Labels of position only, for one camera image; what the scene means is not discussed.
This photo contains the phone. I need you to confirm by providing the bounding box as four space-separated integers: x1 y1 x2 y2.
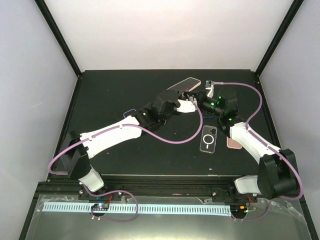
199 125 218 154
167 77 202 93
123 108 137 118

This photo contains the pink phone case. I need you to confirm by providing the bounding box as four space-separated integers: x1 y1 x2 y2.
226 137 243 150

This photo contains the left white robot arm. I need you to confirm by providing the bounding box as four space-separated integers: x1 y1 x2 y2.
60 90 196 200

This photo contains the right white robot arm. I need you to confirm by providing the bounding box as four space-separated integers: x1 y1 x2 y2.
184 87 303 202

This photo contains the right controller board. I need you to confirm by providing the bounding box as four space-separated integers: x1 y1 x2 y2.
230 205 251 215

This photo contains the controller board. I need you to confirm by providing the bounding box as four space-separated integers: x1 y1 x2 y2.
91 203 109 212
230 205 251 215

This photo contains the left controller board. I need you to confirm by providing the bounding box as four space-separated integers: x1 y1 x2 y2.
91 203 109 212

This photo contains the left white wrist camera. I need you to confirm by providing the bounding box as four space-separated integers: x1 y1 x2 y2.
176 97 198 114

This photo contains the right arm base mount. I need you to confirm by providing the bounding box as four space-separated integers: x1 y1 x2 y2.
211 184 258 204

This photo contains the light blue slotted cable duct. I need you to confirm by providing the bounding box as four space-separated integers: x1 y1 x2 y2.
41 202 232 217

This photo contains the right black frame post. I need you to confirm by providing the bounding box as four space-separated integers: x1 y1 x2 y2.
255 0 304 77

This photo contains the black frame post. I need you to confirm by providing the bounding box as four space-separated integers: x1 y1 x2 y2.
34 0 82 77
255 0 304 77

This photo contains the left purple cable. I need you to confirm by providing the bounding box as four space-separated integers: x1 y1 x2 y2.
47 101 204 223

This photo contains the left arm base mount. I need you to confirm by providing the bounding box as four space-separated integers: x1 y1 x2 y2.
78 188 123 202

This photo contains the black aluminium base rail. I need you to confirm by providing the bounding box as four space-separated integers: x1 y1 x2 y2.
47 174 266 201

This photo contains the left black frame post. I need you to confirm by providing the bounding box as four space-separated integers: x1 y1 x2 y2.
34 0 82 77

